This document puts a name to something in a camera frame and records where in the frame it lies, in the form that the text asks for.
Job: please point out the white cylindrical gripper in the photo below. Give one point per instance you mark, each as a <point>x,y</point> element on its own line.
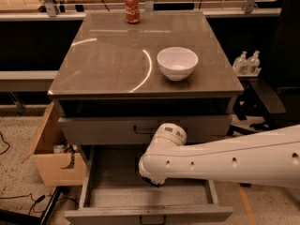
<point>150,175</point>

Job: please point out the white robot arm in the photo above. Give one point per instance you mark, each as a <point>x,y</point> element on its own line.
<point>270,158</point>

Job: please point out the grey metal drawer cabinet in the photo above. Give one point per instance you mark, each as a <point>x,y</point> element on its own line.
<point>111,70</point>

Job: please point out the open grey middle drawer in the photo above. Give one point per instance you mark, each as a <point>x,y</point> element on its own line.
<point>113,193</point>

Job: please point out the closed grey top drawer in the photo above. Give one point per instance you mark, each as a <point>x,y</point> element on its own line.
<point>137,130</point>

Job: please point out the white ceramic bowl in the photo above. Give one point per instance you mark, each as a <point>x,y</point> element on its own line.
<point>177,63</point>

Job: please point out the white jar in box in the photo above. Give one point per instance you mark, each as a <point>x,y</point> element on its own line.
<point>58,149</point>

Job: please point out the right clear sanitizer bottle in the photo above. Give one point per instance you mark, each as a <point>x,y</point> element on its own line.
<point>253,62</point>

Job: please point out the brown cardboard box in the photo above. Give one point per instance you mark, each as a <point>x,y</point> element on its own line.
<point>55,169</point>

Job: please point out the black office chair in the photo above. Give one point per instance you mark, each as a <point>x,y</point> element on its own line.
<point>278,88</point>

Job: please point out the red coca-cola can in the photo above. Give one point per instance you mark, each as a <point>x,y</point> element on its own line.
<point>132,11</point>

